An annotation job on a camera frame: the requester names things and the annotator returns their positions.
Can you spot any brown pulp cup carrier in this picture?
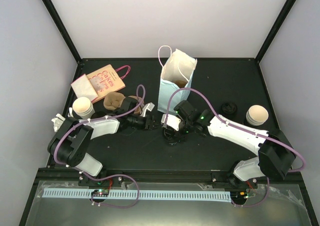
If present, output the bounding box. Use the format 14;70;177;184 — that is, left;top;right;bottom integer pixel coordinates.
174;80;188;88

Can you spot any light blue paper bag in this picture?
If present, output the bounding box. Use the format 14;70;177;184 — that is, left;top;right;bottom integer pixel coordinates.
157;45;198;114

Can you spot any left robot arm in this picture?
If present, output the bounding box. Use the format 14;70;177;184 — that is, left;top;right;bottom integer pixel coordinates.
47;97;158;177

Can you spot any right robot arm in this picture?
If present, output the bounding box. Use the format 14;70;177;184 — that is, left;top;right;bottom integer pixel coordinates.
161;100;296;182

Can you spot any black coffee lid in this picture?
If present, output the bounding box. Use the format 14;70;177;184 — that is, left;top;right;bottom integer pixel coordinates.
220;102;238;117

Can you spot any white pink-edged napkin pack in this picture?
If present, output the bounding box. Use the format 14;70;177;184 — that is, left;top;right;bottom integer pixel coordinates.
71;74;98;102

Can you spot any brown Cakes paper bag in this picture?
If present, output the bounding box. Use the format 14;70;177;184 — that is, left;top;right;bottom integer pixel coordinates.
86;64;131;103

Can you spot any left paper cup stack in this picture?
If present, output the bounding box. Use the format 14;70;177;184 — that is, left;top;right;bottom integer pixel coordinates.
72;97;95;120

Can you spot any paper cup stack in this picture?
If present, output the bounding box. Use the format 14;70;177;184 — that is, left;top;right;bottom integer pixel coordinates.
72;97;95;120
245;105;269;126

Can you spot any right paper cup stack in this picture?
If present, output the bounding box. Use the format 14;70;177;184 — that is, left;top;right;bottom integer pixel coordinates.
245;105;269;126

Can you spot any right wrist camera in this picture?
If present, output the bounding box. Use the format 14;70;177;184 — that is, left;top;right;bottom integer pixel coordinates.
161;114;181;131

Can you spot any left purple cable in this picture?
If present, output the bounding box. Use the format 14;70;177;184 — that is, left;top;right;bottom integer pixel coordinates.
54;84;146;167

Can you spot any purple cable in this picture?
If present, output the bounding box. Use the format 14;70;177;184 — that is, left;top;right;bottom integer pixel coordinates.
54;84;146;167
165;87;307;173

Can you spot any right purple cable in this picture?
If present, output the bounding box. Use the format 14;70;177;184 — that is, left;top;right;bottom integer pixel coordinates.
165;87;307;173

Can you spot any light blue slotted cable duct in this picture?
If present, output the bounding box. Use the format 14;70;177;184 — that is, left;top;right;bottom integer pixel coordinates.
42;188;232;203

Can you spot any black left frame post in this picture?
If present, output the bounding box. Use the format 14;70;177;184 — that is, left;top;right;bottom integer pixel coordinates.
42;0;82;63

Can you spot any black frame post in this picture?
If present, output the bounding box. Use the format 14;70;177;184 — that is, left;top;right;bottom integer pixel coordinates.
255;0;297;63
42;0;82;63

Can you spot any black right frame post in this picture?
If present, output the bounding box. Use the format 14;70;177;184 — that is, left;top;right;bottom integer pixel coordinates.
255;0;297;63

